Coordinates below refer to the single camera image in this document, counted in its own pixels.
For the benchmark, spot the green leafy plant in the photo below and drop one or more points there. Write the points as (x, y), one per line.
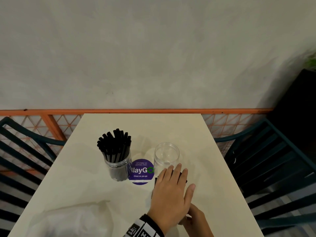
(311, 62)

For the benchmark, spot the person's right hand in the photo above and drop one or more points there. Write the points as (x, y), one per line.
(197, 222)

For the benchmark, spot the black white marker wristband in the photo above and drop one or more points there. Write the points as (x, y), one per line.
(143, 228)

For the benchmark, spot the black straw bundle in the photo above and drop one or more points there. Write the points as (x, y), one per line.
(113, 145)
(155, 185)

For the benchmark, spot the round purple sticker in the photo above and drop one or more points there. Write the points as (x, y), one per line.
(142, 171)

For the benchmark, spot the black planter box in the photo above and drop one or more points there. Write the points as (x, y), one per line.
(296, 113)

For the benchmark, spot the person's left hand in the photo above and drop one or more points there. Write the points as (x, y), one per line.
(170, 199)

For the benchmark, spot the orange mesh fence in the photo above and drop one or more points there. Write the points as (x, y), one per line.
(148, 111)

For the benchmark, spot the clear plastic bag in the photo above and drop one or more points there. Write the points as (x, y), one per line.
(74, 219)

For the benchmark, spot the clear plastic jar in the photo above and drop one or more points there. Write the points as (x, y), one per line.
(166, 155)
(118, 169)

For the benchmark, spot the dark green slatted chair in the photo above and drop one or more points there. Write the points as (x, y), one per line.
(271, 165)
(22, 160)

